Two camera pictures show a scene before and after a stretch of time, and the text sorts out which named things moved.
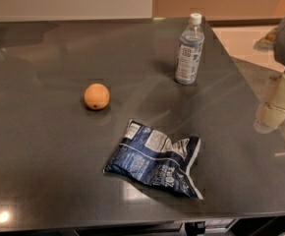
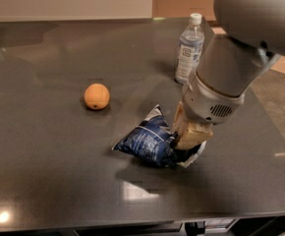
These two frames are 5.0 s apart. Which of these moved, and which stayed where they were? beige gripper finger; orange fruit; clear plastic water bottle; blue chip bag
Moved: beige gripper finger; blue chip bag
Stayed: orange fruit; clear plastic water bottle
